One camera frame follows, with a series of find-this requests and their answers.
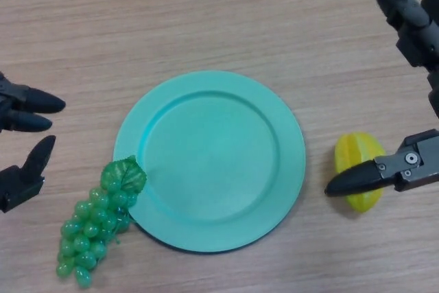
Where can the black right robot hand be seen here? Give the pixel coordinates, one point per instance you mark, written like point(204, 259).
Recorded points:
point(356, 178)

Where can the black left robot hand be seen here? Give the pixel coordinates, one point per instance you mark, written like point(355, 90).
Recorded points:
point(37, 101)

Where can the green plastic grape bunch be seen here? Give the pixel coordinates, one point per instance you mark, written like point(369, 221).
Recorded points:
point(85, 231)

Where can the round green plate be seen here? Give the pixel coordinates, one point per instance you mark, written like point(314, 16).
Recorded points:
point(212, 162)

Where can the yellow starfruit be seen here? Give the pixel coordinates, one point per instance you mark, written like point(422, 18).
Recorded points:
point(363, 204)

